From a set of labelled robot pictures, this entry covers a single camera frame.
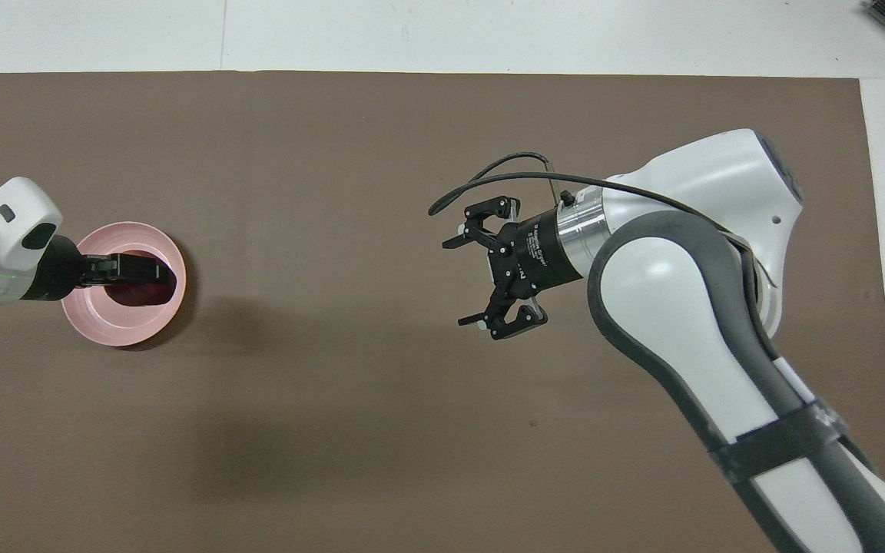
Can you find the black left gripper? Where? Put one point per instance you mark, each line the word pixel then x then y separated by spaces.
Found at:
pixel 62 269

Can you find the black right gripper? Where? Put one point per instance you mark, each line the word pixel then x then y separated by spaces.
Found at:
pixel 538 253

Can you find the red apple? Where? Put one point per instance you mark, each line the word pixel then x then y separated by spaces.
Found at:
pixel 139 293

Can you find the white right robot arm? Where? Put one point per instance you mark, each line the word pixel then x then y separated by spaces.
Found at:
pixel 719 346

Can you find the pink plate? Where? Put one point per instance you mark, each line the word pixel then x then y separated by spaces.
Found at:
pixel 124 326

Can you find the brown table mat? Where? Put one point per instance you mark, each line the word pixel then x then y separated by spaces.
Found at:
pixel 335 422

